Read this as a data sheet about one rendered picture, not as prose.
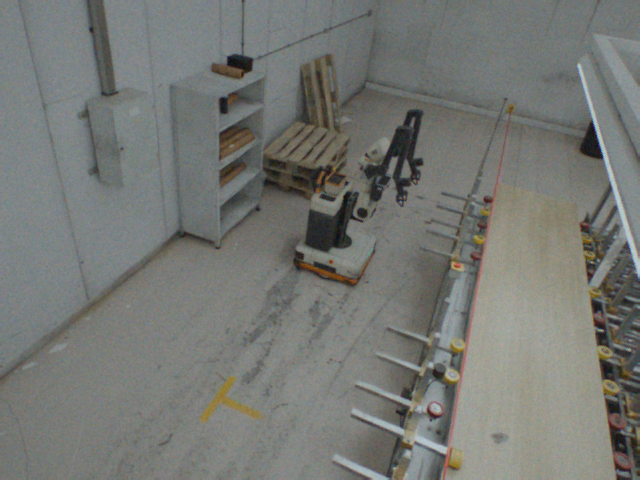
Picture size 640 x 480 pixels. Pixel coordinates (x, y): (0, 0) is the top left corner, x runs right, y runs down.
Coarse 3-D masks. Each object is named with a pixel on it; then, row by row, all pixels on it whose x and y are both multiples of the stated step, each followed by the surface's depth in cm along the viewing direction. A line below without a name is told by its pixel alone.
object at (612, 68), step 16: (592, 48) 254; (608, 48) 236; (624, 48) 265; (608, 64) 203; (608, 80) 193; (624, 80) 181; (624, 96) 162; (624, 112) 156; (624, 240) 316; (608, 256) 326
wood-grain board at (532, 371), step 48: (528, 192) 450; (528, 240) 378; (576, 240) 386; (480, 288) 319; (528, 288) 325; (576, 288) 332; (480, 336) 281; (528, 336) 286; (576, 336) 291; (480, 384) 251; (528, 384) 255; (576, 384) 259; (480, 432) 227; (528, 432) 230; (576, 432) 234
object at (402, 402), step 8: (360, 384) 246; (368, 384) 247; (368, 392) 246; (376, 392) 244; (384, 392) 244; (392, 400) 242; (400, 400) 241; (408, 400) 241; (408, 408) 240; (424, 408) 239
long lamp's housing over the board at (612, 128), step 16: (592, 64) 239; (592, 80) 218; (592, 96) 201; (608, 96) 190; (608, 112) 173; (608, 128) 162; (624, 128) 158; (608, 144) 153; (624, 144) 145; (608, 160) 147; (624, 160) 136; (624, 176) 129; (624, 192) 123; (624, 208) 119
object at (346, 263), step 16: (304, 240) 450; (352, 240) 459; (368, 240) 462; (304, 256) 442; (320, 256) 436; (336, 256) 434; (352, 256) 437; (368, 256) 454; (320, 272) 444; (336, 272) 437; (352, 272) 430
